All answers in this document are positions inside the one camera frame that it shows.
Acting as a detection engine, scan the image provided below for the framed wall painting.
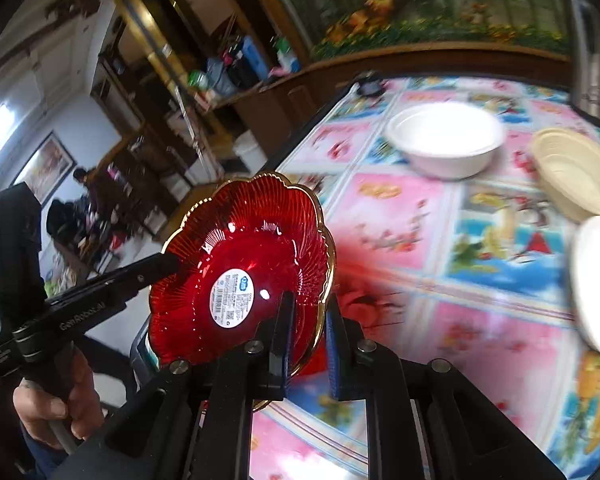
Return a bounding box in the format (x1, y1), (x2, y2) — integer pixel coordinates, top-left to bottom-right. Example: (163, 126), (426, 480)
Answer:
(10, 131), (76, 206)

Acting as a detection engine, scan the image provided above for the blue water container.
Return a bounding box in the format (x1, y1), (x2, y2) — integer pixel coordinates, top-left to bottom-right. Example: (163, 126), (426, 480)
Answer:
(241, 36), (271, 81)

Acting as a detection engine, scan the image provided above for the small red gold-rimmed plate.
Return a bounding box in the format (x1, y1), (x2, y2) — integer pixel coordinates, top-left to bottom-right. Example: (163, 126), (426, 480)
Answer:
(148, 172), (336, 376)

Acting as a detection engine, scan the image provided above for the person in background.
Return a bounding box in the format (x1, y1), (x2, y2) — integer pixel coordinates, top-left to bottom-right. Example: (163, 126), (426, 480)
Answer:
(72, 167), (112, 221)

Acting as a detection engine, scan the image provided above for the stainless steel thermos jug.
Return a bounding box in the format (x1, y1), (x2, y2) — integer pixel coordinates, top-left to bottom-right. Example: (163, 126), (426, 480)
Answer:
(563, 0), (600, 128)

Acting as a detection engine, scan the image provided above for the person's left hand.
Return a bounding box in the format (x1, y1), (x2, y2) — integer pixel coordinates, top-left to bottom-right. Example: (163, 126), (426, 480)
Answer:
(12, 349), (105, 451)

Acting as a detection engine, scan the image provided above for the white plastic bucket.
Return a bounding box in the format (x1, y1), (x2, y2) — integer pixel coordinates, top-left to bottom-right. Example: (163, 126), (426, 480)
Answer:
(231, 130), (267, 174)

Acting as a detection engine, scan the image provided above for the wooden counter cabinet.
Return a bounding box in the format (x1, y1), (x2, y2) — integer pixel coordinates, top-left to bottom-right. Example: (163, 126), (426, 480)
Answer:
(201, 41), (571, 158)

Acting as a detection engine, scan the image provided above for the small black device on table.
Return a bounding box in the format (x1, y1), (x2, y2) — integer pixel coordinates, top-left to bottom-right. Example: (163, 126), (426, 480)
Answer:
(355, 70), (385, 99)

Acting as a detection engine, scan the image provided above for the large white bowl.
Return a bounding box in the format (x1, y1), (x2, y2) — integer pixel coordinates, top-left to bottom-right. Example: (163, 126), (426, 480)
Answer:
(385, 101), (506, 181)

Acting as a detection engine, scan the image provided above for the artificial flower display case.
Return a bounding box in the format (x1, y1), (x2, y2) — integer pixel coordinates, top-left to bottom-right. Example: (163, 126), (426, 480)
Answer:
(281, 0), (570, 60)

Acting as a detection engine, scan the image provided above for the beige plastic bowl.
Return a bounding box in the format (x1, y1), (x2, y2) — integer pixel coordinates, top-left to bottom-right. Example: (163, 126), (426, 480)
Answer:
(530, 128), (600, 223)

